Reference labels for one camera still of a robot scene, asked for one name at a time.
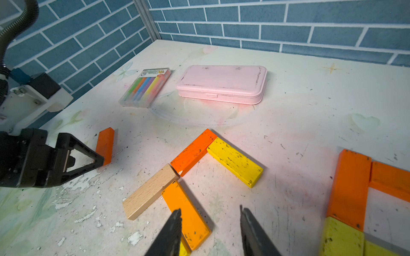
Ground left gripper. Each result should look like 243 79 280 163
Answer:
1 129 104 188

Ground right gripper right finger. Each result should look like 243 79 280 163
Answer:
240 205 281 256

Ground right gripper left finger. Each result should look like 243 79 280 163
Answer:
145 209 182 256

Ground yellow block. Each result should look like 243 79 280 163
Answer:
207 138 263 188
179 238 192 256
319 217 365 256
364 241 399 256

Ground orange block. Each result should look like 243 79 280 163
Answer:
170 129 217 177
96 128 115 166
162 180 211 250
369 162 410 202
326 149 372 231

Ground natural wood block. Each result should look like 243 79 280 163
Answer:
123 164 179 220

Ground coloured marker box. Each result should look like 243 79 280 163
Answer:
119 68 171 108

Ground pink pencil case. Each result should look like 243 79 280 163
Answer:
176 65 268 105

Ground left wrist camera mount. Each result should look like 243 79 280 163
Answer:
1 68 73 135

